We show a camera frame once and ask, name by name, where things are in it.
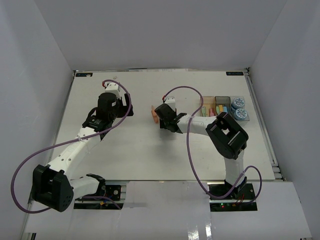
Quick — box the amber transparent tray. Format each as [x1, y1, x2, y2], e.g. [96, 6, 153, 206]
[200, 96, 217, 117]

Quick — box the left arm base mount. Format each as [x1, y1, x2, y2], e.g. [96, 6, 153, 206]
[73, 184, 127, 210]

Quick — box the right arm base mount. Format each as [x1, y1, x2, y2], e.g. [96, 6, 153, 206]
[209, 183, 258, 213]

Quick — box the grey transparent tray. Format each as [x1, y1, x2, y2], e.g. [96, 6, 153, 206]
[214, 96, 234, 118]

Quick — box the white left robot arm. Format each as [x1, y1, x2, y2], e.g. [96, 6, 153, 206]
[31, 80, 133, 212]

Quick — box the orange highlighter pen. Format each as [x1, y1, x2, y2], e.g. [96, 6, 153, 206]
[218, 105, 224, 113]

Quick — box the blue-lidded cleaning gel jar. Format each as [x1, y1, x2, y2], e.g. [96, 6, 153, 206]
[231, 97, 245, 111]

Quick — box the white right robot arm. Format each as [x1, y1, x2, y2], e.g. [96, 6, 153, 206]
[154, 103, 249, 200]

